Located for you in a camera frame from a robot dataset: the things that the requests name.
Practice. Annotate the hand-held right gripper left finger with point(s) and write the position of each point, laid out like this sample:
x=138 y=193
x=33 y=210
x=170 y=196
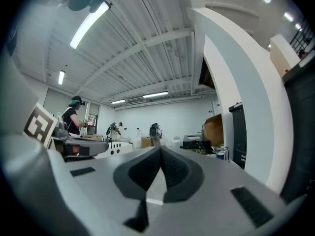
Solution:
x=137 y=173

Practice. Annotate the black bin appliance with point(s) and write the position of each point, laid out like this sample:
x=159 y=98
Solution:
x=301 y=131

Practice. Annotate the black marble table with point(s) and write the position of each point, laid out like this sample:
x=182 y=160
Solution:
x=195 y=142

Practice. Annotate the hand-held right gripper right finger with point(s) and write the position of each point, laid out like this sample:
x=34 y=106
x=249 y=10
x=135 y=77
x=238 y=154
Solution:
x=182 y=176

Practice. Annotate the large brown cardboard sheet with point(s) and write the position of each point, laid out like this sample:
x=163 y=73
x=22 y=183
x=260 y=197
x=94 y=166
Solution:
x=214 y=130

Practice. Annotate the white curved counter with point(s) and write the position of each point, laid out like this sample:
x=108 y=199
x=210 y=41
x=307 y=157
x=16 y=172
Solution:
x=118 y=147

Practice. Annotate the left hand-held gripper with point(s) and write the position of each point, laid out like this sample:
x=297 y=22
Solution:
x=39 y=125

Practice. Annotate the tall black cabinet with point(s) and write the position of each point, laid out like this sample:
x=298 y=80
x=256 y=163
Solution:
x=238 y=136

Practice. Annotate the blue and white cup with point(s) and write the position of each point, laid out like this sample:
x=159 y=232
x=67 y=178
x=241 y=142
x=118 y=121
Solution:
x=220 y=155

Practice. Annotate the long ceiling tube light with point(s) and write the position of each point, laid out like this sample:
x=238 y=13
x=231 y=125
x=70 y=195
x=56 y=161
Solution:
x=86 y=24

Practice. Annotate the small cardboard box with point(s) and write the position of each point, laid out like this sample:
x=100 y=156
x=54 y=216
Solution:
x=147 y=142

